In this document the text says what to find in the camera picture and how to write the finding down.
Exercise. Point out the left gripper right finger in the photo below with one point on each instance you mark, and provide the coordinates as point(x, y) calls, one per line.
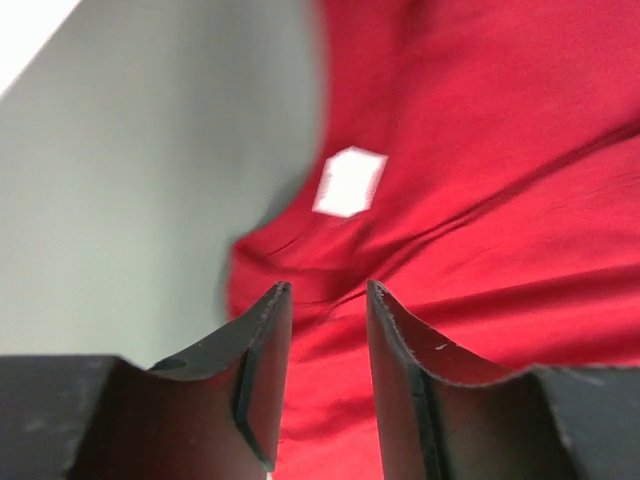
point(444, 412)

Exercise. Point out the dark red t shirt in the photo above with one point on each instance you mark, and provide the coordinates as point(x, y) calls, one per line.
point(481, 160)

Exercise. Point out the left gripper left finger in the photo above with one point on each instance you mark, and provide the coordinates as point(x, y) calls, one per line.
point(210, 411)

